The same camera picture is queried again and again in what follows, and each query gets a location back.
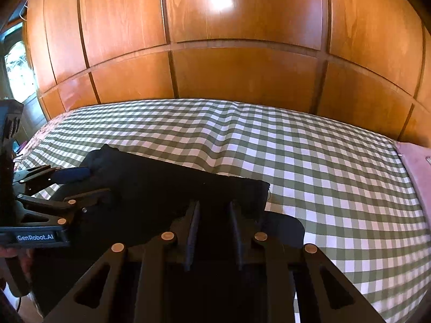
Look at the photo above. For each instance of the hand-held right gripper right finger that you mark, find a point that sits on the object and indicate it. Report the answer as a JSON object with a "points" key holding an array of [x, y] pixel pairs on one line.
{"points": [[236, 239]]}

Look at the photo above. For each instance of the black pants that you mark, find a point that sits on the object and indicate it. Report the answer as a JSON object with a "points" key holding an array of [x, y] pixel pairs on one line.
{"points": [[151, 181]]}

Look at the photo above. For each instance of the floral patterned cloth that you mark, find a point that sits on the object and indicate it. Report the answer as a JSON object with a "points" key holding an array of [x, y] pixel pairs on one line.
{"points": [[50, 124]]}

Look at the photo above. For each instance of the window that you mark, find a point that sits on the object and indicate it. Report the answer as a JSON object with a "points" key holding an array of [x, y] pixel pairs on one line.
{"points": [[20, 70]]}

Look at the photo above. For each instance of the person's left hand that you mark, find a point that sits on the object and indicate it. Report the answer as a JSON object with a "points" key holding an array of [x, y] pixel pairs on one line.
{"points": [[13, 253]]}

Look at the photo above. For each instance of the green checked bedsheet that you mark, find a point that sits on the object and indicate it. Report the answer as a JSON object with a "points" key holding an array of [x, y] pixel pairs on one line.
{"points": [[303, 148]]}

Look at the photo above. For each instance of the pink cloth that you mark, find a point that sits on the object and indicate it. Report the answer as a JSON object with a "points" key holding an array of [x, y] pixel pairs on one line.
{"points": [[416, 165]]}

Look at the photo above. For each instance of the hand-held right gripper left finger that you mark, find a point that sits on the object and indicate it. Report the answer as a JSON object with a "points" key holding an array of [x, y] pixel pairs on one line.
{"points": [[191, 239]]}

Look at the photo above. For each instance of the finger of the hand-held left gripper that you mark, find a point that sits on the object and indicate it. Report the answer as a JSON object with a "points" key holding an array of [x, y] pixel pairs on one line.
{"points": [[72, 174], [84, 202]]}

